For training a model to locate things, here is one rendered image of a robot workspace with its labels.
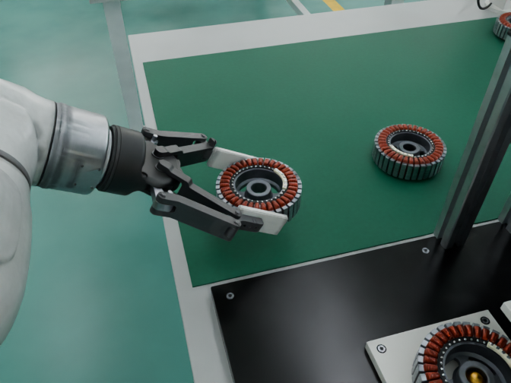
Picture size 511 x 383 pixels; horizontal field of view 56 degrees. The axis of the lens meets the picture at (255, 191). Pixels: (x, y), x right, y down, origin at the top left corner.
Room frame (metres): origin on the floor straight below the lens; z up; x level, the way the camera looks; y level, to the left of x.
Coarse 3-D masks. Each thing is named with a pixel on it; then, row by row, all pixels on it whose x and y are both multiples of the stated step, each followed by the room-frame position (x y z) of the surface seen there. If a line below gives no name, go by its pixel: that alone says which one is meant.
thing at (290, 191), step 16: (240, 160) 0.51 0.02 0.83; (256, 160) 0.51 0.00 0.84; (272, 160) 0.51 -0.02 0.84; (224, 176) 0.47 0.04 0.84; (240, 176) 0.48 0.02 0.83; (256, 176) 0.49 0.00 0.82; (272, 176) 0.49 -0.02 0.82; (288, 176) 0.47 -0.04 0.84; (224, 192) 0.44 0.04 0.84; (240, 192) 0.47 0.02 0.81; (256, 192) 0.47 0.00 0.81; (288, 192) 0.45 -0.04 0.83; (272, 208) 0.42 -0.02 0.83; (288, 208) 0.42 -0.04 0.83
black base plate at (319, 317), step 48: (432, 240) 0.42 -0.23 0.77; (480, 240) 0.42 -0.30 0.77; (240, 288) 0.34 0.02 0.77; (288, 288) 0.34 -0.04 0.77; (336, 288) 0.34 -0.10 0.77; (384, 288) 0.34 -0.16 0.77; (432, 288) 0.34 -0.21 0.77; (480, 288) 0.34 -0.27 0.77; (240, 336) 0.28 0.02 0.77; (288, 336) 0.28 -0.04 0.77; (336, 336) 0.28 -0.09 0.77; (384, 336) 0.28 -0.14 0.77
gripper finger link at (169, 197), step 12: (168, 204) 0.36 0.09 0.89; (180, 204) 0.37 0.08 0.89; (192, 204) 0.37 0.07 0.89; (168, 216) 0.36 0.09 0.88; (180, 216) 0.36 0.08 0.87; (192, 216) 0.36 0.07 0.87; (204, 216) 0.36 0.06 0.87; (216, 216) 0.37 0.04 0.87; (228, 216) 0.37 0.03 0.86; (204, 228) 0.36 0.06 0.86; (216, 228) 0.36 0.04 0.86; (228, 240) 0.36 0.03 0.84
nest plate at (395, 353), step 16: (448, 320) 0.29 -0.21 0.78; (464, 320) 0.29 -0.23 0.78; (480, 320) 0.29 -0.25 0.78; (400, 336) 0.27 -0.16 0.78; (416, 336) 0.27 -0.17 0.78; (368, 352) 0.26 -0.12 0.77; (384, 352) 0.25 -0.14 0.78; (400, 352) 0.25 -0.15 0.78; (416, 352) 0.25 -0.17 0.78; (384, 368) 0.24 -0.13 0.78; (400, 368) 0.24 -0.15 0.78; (448, 368) 0.24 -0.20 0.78
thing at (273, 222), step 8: (240, 208) 0.39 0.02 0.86; (248, 208) 0.40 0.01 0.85; (256, 208) 0.40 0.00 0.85; (256, 216) 0.40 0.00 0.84; (264, 216) 0.40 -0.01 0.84; (272, 216) 0.40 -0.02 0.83; (280, 216) 0.41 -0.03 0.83; (264, 224) 0.40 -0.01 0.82; (272, 224) 0.40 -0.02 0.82; (280, 224) 0.41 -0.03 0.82; (264, 232) 0.40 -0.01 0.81; (272, 232) 0.40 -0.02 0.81
